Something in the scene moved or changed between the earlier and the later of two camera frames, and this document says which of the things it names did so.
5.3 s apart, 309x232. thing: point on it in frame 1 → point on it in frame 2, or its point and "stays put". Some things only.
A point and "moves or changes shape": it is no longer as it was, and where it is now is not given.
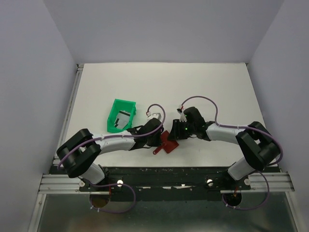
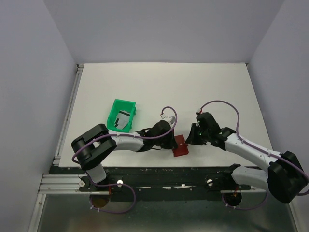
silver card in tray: x=122 y=119 stays put
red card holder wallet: x=168 y=145 moves or changes shape
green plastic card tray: x=123 y=105 stays put
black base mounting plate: x=165 y=184 stays put
